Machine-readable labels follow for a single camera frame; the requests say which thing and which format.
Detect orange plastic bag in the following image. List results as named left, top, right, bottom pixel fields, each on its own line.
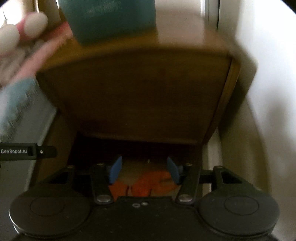
left=109, top=161, right=180, bottom=199

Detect teal trash bin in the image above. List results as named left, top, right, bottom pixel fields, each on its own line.
left=58, top=0, right=156, bottom=45

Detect pink bedsheet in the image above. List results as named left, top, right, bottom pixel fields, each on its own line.
left=1, top=22, right=73, bottom=142

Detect wooden nightstand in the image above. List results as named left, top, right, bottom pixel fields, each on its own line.
left=36, top=29, right=241, bottom=186

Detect pink plush toy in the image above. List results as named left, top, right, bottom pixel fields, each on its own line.
left=1, top=12, right=48, bottom=56

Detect white door frame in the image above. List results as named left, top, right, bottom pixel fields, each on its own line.
left=200, top=0, right=220, bottom=30

